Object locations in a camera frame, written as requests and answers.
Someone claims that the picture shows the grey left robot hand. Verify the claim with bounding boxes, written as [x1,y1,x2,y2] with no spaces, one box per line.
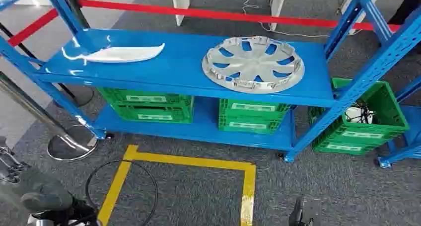
[0,137,74,226]

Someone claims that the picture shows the white car trim panel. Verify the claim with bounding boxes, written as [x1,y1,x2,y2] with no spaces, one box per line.
[61,43,165,64]

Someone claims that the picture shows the blue metal shelf rack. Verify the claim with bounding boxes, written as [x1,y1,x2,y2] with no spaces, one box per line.
[0,0,421,163]
[377,76,421,169]

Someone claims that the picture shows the white table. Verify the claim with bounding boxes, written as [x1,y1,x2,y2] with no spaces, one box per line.
[170,0,289,32]

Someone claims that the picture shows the silver wheel hubcap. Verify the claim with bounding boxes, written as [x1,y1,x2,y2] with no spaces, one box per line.
[201,36,305,94]

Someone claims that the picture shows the long red barrier belt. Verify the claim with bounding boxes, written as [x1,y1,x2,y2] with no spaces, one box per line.
[77,0,403,33]

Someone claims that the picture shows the white device box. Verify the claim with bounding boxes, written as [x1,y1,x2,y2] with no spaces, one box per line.
[345,106,374,124]

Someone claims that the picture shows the green open plastic crate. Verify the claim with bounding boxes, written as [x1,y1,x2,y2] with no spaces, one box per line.
[330,77,411,147]

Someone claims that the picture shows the chrome stanchion post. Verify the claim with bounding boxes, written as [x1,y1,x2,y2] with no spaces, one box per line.
[0,71,99,162]

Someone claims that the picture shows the black cable loop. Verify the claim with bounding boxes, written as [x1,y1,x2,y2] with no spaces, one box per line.
[85,159,159,226]

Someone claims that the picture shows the thin black stanchion post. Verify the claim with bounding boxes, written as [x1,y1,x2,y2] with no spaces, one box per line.
[0,22,95,107]

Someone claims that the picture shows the dark stanchion post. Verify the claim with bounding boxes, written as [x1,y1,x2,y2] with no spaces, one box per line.
[67,0,91,30]

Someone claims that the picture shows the thin floor cable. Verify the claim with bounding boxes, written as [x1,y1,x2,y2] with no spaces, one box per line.
[241,0,331,40]

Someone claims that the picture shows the black tangled cables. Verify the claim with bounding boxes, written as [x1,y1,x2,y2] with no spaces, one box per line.
[344,100,376,124]

